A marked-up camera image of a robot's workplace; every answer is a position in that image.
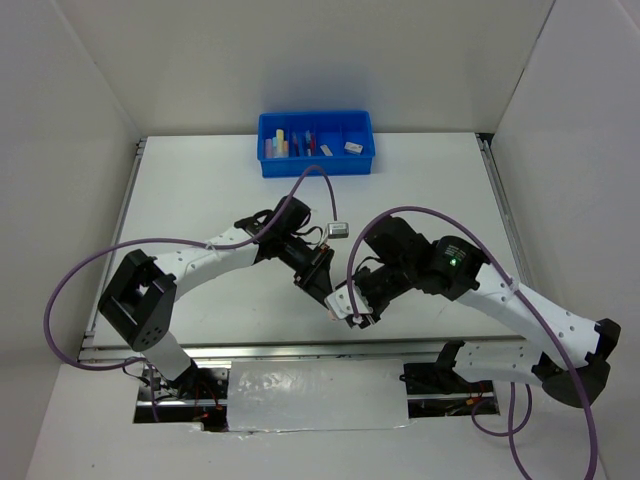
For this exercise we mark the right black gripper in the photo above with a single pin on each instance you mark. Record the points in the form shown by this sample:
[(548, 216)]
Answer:
[(377, 308)]

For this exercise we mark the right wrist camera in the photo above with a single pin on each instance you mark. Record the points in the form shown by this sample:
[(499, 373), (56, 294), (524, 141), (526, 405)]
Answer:
[(341, 305)]

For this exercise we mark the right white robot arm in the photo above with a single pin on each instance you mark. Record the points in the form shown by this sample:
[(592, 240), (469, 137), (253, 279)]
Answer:
[(564, 354)]

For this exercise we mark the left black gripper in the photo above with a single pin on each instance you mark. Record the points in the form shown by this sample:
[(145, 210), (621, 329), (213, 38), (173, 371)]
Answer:
[(313, 274)]

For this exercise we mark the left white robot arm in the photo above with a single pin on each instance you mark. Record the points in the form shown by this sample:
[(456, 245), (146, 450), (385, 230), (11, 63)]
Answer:
[(138, 301)]

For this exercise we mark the blue ballpoint pen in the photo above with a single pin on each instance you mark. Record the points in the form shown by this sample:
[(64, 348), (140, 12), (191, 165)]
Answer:
[(307, 143)]

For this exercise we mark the grey white eraser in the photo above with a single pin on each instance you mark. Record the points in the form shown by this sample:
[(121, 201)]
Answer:
[(325, 150)]

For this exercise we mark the blue divided plastic bin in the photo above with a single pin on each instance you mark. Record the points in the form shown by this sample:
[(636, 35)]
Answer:
[(333, 128)]

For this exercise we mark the white red eraser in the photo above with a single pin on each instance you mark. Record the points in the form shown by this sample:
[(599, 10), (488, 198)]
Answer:
[(353, 148)]

